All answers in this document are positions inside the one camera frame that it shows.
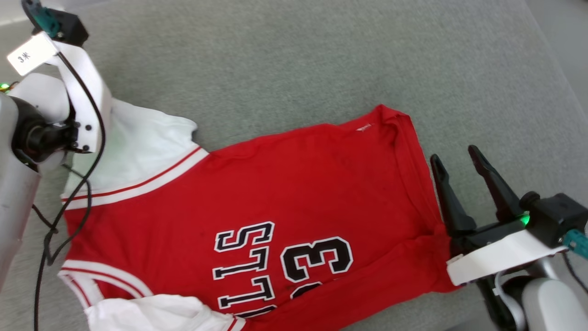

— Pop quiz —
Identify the right thin black cable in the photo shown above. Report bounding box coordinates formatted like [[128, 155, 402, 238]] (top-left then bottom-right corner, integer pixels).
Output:
[[563, 252, 588, 295]]

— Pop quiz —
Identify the white paper cable tag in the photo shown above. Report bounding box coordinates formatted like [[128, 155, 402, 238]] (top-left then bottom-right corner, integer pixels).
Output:
[[7, 34, 59, 77]]

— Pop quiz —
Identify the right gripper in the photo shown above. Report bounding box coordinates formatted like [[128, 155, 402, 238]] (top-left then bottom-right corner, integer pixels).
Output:
[[430, 145, 532, 261]]

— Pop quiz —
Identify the white camera bracket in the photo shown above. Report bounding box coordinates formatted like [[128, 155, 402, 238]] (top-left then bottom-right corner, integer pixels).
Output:
[[447, 229, 569, 286], [41, 31, 113, 154]]

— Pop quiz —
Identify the left white camera bracket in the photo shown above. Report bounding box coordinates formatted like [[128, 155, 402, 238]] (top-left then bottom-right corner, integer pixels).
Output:
[[41, 31, 113, 154]]

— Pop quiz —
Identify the grey fabric sofa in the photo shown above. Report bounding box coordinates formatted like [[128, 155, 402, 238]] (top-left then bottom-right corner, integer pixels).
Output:
[[0, 0, 588, 331]]

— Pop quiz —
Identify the thin black cable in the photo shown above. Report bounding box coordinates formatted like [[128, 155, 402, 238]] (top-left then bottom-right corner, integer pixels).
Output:
[[563, 252, 588, 295], [32, 51, 107, 331]]

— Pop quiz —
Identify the red white basketball jersey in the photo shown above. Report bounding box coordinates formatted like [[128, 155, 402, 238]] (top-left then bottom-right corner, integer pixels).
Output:
[[57, 99, 460, 331]]

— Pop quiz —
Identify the right teal cable connector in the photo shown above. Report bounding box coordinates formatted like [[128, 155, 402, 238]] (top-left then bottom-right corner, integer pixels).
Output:
[[563, 229, 588, 259]]

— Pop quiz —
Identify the left teal cable connector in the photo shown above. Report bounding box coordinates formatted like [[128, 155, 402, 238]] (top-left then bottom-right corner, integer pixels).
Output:
[[22, 0, 62, 38]]

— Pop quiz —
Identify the right white camera bracket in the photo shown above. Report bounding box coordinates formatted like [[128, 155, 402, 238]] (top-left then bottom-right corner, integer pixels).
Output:
[[447, 229, 569, 286]]

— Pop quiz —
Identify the teal cable connector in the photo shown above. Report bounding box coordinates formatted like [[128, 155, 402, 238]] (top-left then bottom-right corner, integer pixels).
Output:
[[22, 0, 62, 38], [563, 229, 588, 259]]

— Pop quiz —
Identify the left thin black cable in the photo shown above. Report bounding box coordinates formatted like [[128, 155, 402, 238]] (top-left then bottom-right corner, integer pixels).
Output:
[[32, 51, 107, 331]]

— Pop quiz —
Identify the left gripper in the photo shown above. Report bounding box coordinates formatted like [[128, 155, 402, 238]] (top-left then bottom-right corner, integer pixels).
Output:
[[0, 73, 79, 173]]

